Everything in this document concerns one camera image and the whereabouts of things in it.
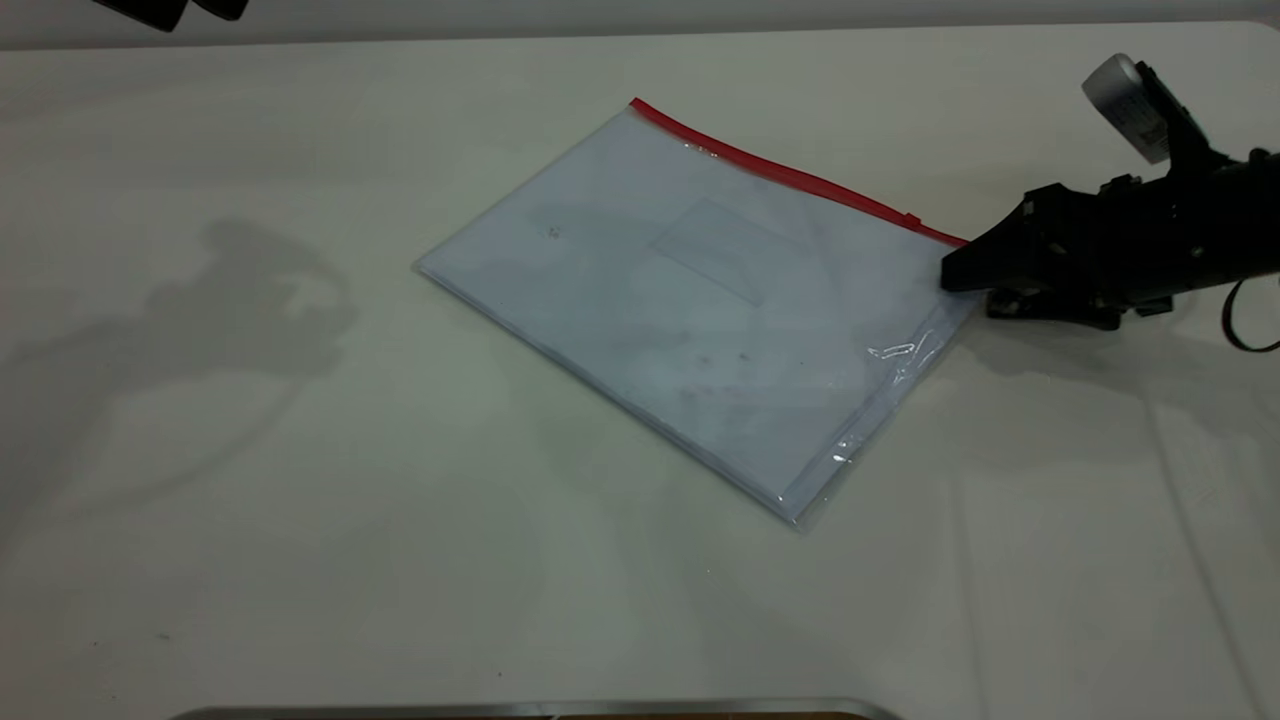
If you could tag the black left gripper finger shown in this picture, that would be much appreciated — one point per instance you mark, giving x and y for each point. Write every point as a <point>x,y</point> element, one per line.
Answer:
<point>150,12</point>
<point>220,8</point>

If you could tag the metal table edge trim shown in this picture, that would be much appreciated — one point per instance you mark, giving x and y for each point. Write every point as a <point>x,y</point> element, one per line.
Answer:
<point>500,710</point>

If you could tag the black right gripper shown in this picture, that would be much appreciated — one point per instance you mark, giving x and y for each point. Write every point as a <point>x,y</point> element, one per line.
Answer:
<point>1180,235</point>

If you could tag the clear red-zip document pouch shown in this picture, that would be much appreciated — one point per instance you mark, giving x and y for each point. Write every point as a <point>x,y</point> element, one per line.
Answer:
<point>700,300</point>

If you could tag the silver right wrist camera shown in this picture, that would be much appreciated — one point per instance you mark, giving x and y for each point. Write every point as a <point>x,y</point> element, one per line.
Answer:
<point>1125,100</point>

